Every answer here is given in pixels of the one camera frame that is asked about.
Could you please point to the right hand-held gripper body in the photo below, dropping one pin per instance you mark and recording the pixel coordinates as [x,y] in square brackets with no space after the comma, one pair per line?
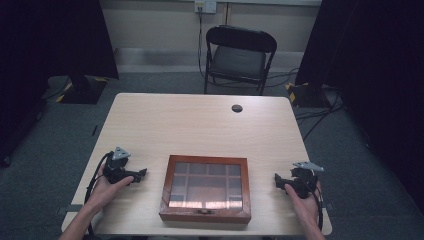
[305,181]

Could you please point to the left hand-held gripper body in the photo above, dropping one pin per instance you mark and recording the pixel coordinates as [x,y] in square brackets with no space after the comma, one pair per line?
[115,168]

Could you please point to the person's left hand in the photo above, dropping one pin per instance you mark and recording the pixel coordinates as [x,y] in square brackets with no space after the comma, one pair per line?
[106,191]

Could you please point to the person's right hand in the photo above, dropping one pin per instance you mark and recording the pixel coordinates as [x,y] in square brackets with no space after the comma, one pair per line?
[305,208]

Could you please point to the black tape strip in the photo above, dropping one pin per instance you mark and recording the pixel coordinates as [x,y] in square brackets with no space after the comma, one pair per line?
[95,130]

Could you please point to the grey tape strip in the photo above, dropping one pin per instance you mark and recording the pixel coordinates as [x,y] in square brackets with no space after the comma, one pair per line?
[68,209]

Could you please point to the wooden box with glass lid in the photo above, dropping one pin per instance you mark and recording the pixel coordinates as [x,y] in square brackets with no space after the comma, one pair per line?
[205,190]

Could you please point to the black stand base striped tape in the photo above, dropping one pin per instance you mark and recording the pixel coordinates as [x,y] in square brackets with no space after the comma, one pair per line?
[83,91]
[306,95]

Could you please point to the black curtain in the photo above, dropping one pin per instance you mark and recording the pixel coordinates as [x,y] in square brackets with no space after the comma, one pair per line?
[376,83]

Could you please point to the black folding chair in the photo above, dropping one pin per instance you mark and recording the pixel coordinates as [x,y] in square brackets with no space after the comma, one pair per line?
[238,60]

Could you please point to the white wall socket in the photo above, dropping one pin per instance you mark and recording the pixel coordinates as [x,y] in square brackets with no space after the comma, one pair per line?
[205,6]

